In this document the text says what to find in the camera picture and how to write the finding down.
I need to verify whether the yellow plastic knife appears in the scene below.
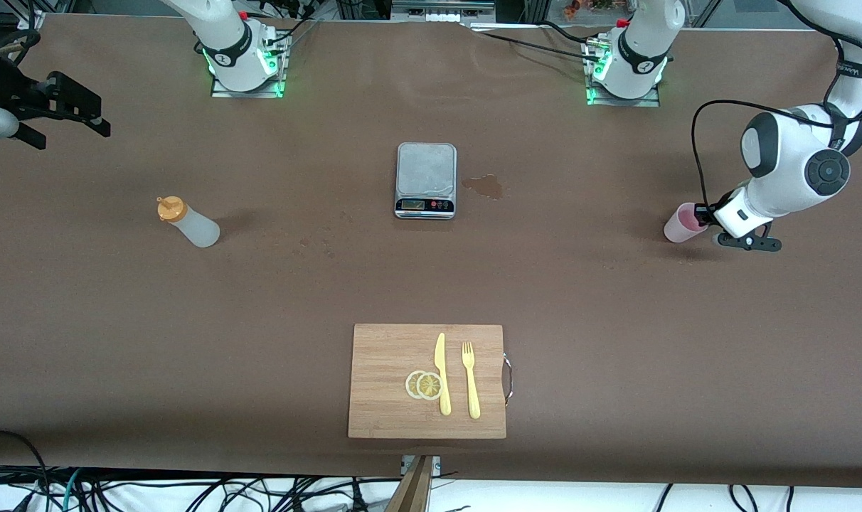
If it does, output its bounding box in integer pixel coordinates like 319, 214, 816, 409
435, 333, 452, 417

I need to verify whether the aluminium frame rail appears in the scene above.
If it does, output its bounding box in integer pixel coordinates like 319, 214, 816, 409
390, 0, 496, 14

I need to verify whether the yellow plastic fork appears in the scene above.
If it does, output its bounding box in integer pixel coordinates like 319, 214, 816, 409
462, 341, 481, 420

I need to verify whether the teal floor cable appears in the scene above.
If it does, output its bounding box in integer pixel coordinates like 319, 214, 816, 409
60, 468, 85, 512

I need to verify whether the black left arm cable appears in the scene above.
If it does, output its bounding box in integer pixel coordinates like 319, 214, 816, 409
691, 100, 848, 214

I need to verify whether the silver digital kitchen scale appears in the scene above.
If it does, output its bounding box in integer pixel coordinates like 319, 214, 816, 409
394, 142, 458, 220

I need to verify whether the wooden beam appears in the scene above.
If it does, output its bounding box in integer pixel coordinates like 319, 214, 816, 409
385, 455, 435, 512

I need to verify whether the translucent squeeze bottle orange cap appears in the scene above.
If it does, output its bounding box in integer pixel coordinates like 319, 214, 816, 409
156, 196, 220, 248

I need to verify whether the wooden cutting board metal handle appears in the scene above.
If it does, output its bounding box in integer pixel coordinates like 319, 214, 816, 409
348, 324, 514, 439

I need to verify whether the brown liquid spill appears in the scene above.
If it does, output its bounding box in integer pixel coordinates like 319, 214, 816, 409
462, 174, 504, 201

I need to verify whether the black cable on table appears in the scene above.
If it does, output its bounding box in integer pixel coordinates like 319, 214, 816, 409
469, 20, 606, 59

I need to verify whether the pink plastic cup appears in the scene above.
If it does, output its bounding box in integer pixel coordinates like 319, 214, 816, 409
664, 203, 709, 243

